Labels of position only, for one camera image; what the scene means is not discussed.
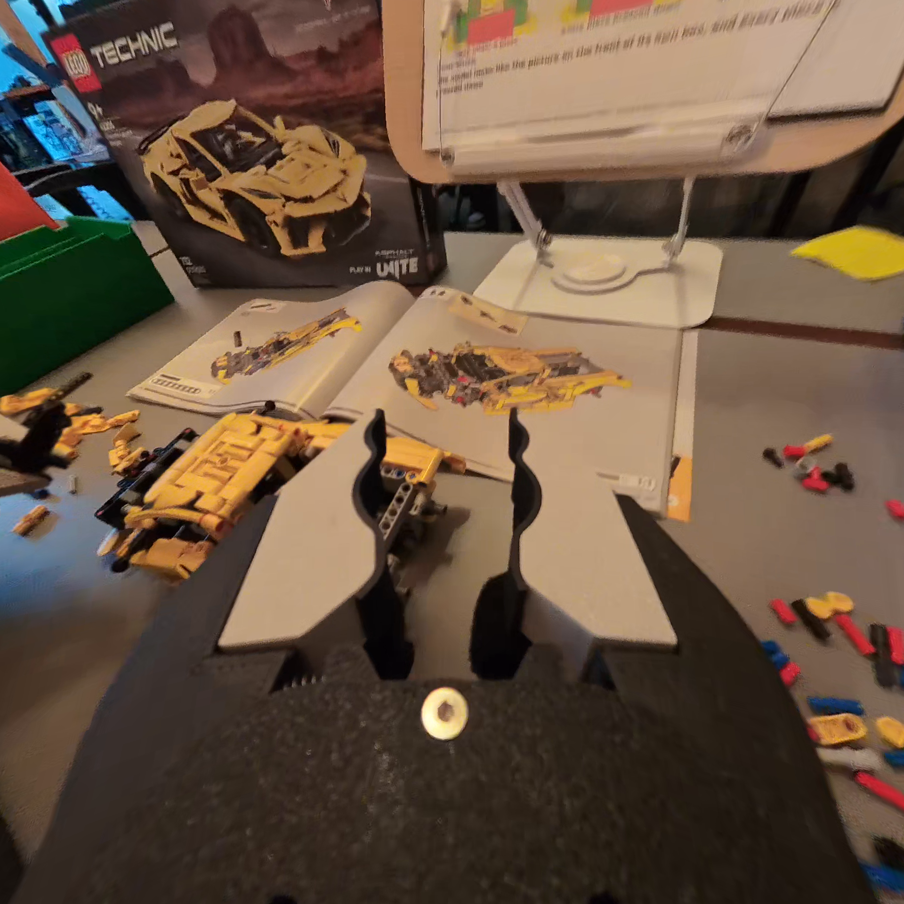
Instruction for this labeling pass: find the yellow toy brick car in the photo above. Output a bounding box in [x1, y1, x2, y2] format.
[95, 410, 467, 583]

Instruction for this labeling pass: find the small cluster of coloured pins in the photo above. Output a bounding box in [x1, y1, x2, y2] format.
[763, 434, 904, 520]

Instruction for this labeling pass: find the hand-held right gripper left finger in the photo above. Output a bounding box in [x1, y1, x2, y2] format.
[216, 408, 396, 654]

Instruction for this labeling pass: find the large pile of coloured pins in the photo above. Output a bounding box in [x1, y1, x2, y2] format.
[763, 592, 904, 894]

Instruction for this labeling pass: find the yellow sticky note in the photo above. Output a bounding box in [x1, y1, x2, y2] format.
[791, 226, 904, 282]

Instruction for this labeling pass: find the red flat sheet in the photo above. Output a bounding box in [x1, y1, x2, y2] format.
[0, 164, 62, 242]

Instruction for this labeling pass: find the black brick assembly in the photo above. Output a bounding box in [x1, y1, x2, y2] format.
[0, 373, 93, 476]

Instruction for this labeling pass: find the printed instruction sheet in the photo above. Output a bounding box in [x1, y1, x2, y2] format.
[422, 0, 904, 155]

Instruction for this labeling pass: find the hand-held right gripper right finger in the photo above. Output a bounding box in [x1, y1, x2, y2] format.
[505, 408, 680, 658]

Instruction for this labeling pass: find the open instruction booklet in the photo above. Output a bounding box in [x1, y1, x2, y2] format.
[127, 281, 700, 524]

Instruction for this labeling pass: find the green plastic bin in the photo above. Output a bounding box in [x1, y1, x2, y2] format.
[0, 215, 176, 398]

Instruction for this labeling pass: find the pile of yellow brick parts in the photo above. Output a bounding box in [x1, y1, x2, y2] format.
[0, 385, 142, 476]

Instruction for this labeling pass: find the toy car set cardboard box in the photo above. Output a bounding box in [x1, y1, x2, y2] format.
[42, 0, 448, 291]

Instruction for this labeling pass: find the grey desk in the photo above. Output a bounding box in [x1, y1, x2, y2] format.
[0, 219, 904, 904]

